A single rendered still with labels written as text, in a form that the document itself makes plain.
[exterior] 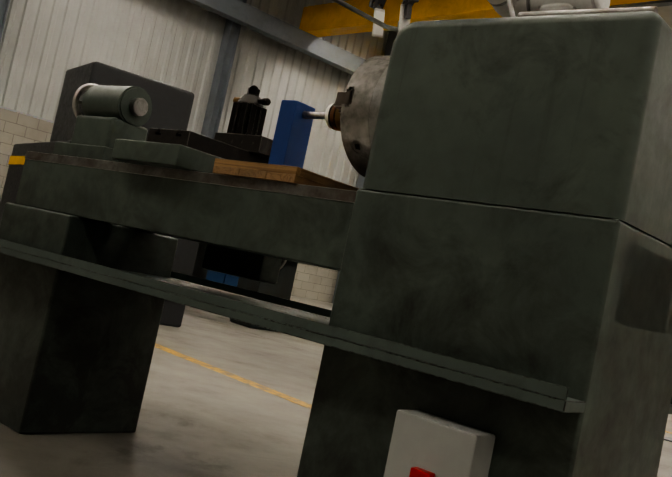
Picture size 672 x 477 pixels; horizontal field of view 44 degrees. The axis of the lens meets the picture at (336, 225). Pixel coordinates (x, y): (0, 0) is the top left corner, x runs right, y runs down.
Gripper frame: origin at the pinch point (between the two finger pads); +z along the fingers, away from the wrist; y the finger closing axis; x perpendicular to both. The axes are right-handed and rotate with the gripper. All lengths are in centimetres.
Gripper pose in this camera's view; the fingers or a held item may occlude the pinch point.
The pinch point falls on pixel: (390, 26)
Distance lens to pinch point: 212.2
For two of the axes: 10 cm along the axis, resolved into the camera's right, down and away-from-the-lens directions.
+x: 8.3, 0.2, 5.6
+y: 5.6, 1.2, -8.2
